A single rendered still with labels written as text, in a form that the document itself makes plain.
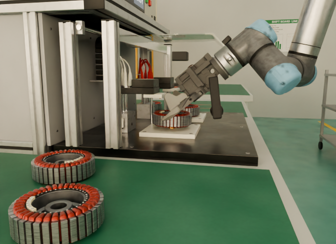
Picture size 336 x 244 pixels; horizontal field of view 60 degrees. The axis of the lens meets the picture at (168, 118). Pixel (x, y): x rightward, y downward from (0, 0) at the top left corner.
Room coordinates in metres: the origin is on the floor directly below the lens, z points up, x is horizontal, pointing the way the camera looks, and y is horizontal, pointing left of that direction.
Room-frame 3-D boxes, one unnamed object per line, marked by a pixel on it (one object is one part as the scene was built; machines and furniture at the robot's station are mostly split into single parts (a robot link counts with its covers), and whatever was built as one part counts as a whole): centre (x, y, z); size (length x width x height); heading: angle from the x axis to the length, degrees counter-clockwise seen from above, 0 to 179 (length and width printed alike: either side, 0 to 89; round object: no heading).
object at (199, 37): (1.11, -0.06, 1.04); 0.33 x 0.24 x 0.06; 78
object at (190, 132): (0.82, -0.01, 0.78); 0.15 x 0.15 x 0.01; 78
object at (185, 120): (0.82, -0.01, 0.81); 0.11 x 0.11 x 0.04
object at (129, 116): (0.85, 0.13, 0.80); 0.07 x 0.05 x 0.06; 168
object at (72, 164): (0.52, 0.19, 0.77); 0.11 x 0.11 x 0.04
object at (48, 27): (0.99, 0.21, 0.92); 0.66 x 0.01 x 0.30; 168
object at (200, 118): (1.06, -0.06, 0.78); 0.15 x 0.15 x 0.01; 78
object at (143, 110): (1.08, 0.08, 0.80); 0.07 x 0.05 x 0.06; 168
